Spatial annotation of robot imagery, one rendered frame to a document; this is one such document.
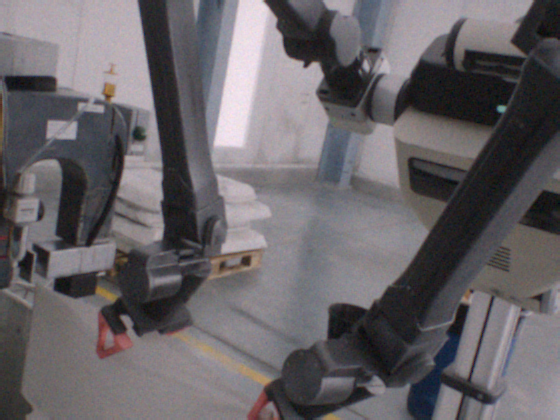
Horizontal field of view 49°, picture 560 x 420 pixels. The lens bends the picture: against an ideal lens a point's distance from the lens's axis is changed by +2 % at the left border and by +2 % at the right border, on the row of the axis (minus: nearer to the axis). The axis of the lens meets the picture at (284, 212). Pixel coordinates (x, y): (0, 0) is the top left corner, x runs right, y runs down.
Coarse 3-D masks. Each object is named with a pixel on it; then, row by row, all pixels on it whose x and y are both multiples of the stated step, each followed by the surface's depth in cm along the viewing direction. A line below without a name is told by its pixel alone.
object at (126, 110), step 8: (112, 104) 117; (128, 104) 121; (120, 112) 116; (128, 112) 115; (136, 112) 115; (144, 112) 116; (128, 120) 115; (144, 120) 117; (128, 128) 115; (128, 136) 115; (128, 144) 115; (136, 144) 117; (144, 144) 119; (128, 152) 116; (136, 152) 118
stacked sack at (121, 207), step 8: (120, 200) 393; (120, 208) 392; (128, 208) 386; (136, 208) 383; (128, 216) 388; (136, 216) 381; (144, 216) 377; (152, 216) 380; (144, 224) 376; (152, 224) 378; (160, 224) 384
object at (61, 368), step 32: (32, 320) 104; (64, 320) 98; (96, 320) 99; (128, 320) 97; (32, 352) 105; (64, 352) 98; (128, 352) 87; (160, 352) 95; (32, 384) 105; (64, 384) 98; (96, 384) 91; (128, 384) 87; (160, 384) 86; (192, 384) 84; (224, 384) 84; (32, 416) 102; (64, 416) 98; (96, 416) 91; (128, 416) 88; (160, 416) 86; (192, 416) 85; (224, 416) 83
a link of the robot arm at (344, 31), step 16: (272, 0) 86; (288, 0) 86; (304, 0) 89; (320, 0) 92; (288, 16) 89; (304, 16) 90; (320, 16) 92; (336, 16) 92; (288, 32) 94; (304, 32) 92; (320, 32) 92; (336, 32) 93; (352, 32) 97; (288, 48) 99; (336, 48) 94; (352, 48) 98; (336, 64) 97
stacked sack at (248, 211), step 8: (232, 208) 434; (240, 208) 439; (248, 208) 445; (256, 208) 452; (264, 208) 460; (232, 216) 425; (240, 216) 434; (248, 216) 443; (256, 216) 451; (264, 216) 461
